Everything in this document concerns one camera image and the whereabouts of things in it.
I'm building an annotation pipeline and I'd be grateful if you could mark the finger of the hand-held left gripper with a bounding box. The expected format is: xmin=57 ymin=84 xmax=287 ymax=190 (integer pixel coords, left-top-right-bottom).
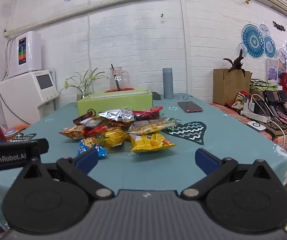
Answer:
xmin=37 ymin=138 xmax=49 ymax=156

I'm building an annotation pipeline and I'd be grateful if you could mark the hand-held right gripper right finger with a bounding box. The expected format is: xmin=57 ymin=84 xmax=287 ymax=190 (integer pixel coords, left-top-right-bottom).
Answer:
xmin=180 ymin=148 xmax=276 ymax=200

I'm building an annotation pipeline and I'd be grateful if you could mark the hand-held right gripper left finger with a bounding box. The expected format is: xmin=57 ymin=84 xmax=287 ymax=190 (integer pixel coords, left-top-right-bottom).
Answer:
xmin=22 ymin=147 xmax=115 ymax=200

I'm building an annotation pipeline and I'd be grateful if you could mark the blue snack packet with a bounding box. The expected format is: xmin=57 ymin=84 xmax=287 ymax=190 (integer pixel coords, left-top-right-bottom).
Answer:
xmin=77 ymin=137 xmax=108 ymax=158

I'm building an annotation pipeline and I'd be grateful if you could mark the red broad bean packet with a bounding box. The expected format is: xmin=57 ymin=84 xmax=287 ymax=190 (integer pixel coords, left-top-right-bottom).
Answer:
xmin=59 ymin=125 xmax=86 ymax=140

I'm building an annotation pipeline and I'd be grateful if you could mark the small red snack packet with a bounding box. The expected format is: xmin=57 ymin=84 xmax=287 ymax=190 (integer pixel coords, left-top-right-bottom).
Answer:
xmin=86 ymin=124 xmax=109 ymax=137

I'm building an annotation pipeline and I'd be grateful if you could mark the yellow snack packet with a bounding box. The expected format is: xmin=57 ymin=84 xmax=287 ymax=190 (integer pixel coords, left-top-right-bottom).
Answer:
xmin=101 ymin=127 xmax=129 ymax=148
xmin=130 ymin=132 xmax=177 ymax=153

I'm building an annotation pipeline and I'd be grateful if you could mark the white printed snack packet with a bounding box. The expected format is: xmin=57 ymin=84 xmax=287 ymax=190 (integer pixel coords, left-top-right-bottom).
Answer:
xmin=81 ymin=117 xmax=104 ymax=128

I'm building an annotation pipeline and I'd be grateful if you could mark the silver snack packet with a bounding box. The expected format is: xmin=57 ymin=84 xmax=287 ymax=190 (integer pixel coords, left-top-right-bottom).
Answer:
xmin=99 ymin=108 xmax=135 ymax=123

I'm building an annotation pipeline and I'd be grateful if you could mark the green cardboard box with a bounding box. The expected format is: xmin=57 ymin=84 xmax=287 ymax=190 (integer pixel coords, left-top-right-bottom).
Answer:
xmin=77 ymin=88 xmax=154 ymax=117

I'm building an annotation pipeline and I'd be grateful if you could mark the white water dispenser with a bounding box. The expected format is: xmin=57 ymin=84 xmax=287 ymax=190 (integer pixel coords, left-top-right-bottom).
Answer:
xmin=0 ymin=69 xmax=60 ymax=128

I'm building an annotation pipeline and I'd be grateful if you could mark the smartphone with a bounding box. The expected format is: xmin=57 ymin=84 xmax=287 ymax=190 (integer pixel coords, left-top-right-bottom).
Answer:
xmin=178 ymin=101 xmax=203 ymax=113

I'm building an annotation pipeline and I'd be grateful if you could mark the white charging pad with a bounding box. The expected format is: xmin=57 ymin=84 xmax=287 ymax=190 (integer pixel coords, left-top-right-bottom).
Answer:
xmin=248 ymin=121 xmax=266 ymax=132

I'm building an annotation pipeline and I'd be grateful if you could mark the white power strip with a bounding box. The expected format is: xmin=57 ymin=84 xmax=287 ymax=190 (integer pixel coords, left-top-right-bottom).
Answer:
xmin=241 ymin=106 xmax=271 ymax=123

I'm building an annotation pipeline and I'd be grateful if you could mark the glass vase with flowers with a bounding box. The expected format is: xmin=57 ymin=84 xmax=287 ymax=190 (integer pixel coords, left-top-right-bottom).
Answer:
xmin=60 ymin=67 xmax=109 ymax=103

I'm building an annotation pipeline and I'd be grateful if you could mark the stuffed toy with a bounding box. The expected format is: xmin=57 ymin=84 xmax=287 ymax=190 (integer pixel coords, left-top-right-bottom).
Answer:
xmin=233 ymin=91 xmax=249 ymax=110

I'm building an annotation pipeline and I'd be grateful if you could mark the brown cardboard box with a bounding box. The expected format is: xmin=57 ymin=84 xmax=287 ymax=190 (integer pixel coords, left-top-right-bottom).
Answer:
xmin=213 ymin=68 xmax=252 ymax=105

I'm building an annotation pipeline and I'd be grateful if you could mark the red plastic basin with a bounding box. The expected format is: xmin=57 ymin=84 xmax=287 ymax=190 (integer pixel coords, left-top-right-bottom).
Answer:
xmin=105 ymin=87 xmax=135 ymax=93

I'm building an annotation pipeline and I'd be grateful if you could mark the grey cylinder bottle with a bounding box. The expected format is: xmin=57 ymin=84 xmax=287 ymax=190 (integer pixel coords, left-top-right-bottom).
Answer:
xmin=163 ymin=67 xmax=174 ymax=99

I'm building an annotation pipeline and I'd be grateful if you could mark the black charging device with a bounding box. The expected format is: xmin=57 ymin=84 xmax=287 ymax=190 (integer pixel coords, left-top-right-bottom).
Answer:
xmin=263 ymin=91 xmax=275 ymax=110
xmin=277 ymin=90 xmax=287 ymax=110

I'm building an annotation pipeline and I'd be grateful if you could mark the glass pitcher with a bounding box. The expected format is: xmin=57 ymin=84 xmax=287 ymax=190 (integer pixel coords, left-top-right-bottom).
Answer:
xmin=109 ymin=66 xmax=130 ymax=92

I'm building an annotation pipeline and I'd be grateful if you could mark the green storage box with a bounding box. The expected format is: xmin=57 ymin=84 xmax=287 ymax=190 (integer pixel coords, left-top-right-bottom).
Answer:
xmin=250 ymin=84 xmax=279 ymax=97

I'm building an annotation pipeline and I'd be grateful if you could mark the dark purple plant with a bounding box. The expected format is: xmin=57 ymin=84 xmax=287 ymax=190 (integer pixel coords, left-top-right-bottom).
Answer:
xmin=223 ymin=49 xmax=246 ymax=77

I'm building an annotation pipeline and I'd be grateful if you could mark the red thermos jug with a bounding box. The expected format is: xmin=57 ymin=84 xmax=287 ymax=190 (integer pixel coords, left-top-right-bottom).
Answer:
xmin=281 ymin=72 xmax=287 ymax=98

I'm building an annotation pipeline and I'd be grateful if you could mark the large blue paper fan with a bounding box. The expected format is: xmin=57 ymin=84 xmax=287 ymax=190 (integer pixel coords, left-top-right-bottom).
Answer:
xmin=241 ymin=24 xmax=264 ymax=58

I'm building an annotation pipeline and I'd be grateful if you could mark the small blue paper fan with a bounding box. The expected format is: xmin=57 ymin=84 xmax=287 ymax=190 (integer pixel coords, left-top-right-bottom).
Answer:
xmin=262 ymin=35 xmax=277 ymax=58

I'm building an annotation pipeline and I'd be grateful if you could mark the white wall water purifier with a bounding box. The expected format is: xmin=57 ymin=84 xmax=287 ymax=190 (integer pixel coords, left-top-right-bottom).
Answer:
xmin=8 ymin=31 xmax=42 ymax=78

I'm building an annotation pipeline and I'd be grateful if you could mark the wall photo print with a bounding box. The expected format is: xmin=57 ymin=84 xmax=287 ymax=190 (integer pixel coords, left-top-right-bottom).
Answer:
xmin=267 ymin=59 xmax=280 ymax=80

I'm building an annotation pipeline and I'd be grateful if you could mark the black wall sign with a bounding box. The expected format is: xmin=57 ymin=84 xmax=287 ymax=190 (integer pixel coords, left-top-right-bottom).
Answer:
xmin=273 ymin=21 xmax=286 ymax=32

